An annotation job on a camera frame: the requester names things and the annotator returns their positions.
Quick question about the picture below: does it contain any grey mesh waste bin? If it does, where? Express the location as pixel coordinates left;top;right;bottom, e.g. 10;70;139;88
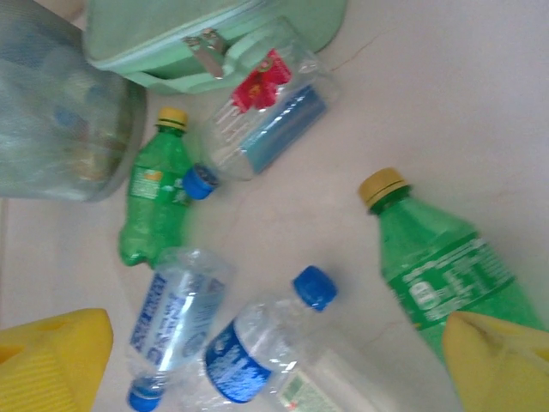
0;0;149;203

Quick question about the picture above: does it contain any red blue small packet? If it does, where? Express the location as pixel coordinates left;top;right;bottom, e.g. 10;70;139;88
183;16;342;201

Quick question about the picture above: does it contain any water bottle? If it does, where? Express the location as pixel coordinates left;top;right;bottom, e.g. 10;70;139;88
203;264;340;405

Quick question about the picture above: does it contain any green soda bottle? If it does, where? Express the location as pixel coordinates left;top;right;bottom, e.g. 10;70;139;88
358;167;548;374
118;106;196;268

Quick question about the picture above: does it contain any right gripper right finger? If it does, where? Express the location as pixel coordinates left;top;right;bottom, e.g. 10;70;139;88
441;311;549;412

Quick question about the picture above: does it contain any clear bottle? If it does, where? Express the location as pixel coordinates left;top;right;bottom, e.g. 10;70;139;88
256;338;387;412
126;246;236;411

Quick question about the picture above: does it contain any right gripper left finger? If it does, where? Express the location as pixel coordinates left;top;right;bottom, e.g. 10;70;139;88
0;307;115;412

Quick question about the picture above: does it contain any mint green zip pouch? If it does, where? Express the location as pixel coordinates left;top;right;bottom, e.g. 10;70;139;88
83;0;348;96

